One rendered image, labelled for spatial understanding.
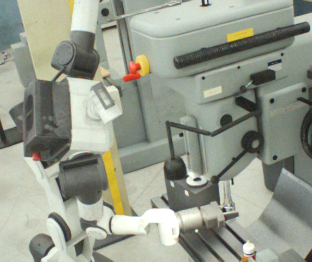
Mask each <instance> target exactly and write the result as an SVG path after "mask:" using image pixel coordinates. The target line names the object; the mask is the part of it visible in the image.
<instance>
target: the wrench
mask: <svg viewBox="0 0 312 262"><path fill-rule="evenodd" d="M180 4H181V2H176V1H173V2H168V3H165V4H163V5H160V6H157V7H151V8H148V9H144V10H140V11H136V12H133V13H128V14H124V15H121V16H116V17H112V18H109V19H106V20H107V21H108V22H110V21H115V20H119V19H123V18H126V17H130V16H134V15H138V14H142V13H146V12H149V11H154V10H158V9H161V8H166V7H172V6H176V5H180Z"/></svg>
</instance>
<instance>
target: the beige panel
mask: <svg viewBox="0 0 312 262"><path fill-rule="evenodd" d="M74 1H75V0H17V2H18V5H19V8H20V14H21V18H22V22H23V25H24V29H25V33H26V37H27V41H28V45H29V46H28V47H29V50H30V53H31V57H32V61H33V64H34V68H35V74H36V76H37V79H41V80H49V81H51V80H52V79H53V78H54V76H55V75H56V74H57V73H58V72H59V71H58V70H56V69H54V68H52V67H51V60H52V57H53V54H54V52H55V49H56V47H57V45H58V44H59V43H60V42H62V41H64V40H71V37H70V31H71V21H72V15H73V11H74ZM93 80H94V81H102V82H103V77H102V74H101V69H100V64H99V66H98V69H97V72H96V74H95V77H94V79H93ZM103 84H104V82H103ZM112 130H113V127H112ZM102 160H103V163H104V166H105V170H106V174H107V180H108V185H109V188H108V190H106V191H103V190H102V193H103V200H104V201H107V202H110V203H111V204H112V206H113V207H114V212H115V213H116V215H124V216H131V217H139V216H138V215H137V214H136V212H135V211H134V210H133V208H132V207H131V206H130V204H129V198H128V193H127V188H126V187H125V182H124V177H123V172H122V167H121V161H120V158H119V153H118V148H117V143H116V137H115V135H114V132H113V144H112V146H111V147H110V149H109V150H108V151H107V152H106V153H105V154H104V155H103V156H102ZM132 236H135V235H134V234H128V235H116V234H114V233H112V234H107V236H106V238H104V239H95V243H94V246H93V249H94V250H95V251H96V250H98V249H101V248H103V247H106V246H108V245H112V244H114V243H117V242H120V241H123V240H125V239H128V238H130V237H132Z"/></svg>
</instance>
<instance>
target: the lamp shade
mask: <svg viewBox="0 0 312 262"><path fill-rule="evenodd" d="M163 171H164V177H165V178H166V179H168V180H180V179H182V178H184V177H186V175H187V168H186V164H185V162H184V160H183V159H182V158H181V157H177V156H175V158H173V159H172V158H171V157H169V158H168V159H166V160H165V161H164V166H163Z"/></svg>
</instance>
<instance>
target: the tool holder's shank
mask: <svg viewBox="0 0 312 262"><path fill-rule="evenodd" d="M223 187H224V203H225V205H227V206H230V205H231V204H232V198H231V191H230V182H223Z"/></svg>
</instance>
